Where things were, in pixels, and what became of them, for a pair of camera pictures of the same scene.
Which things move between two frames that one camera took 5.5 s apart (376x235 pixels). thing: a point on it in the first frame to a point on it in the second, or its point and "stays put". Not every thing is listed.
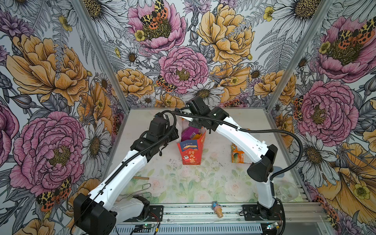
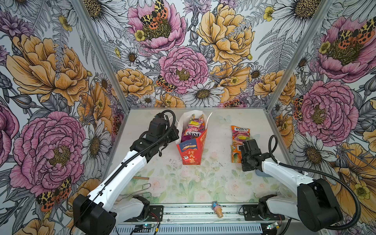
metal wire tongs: (144, 187) stays put
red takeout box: (191, 152) stays put
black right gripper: (193, 123) to (245, 167)
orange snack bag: (237, 156) stays put
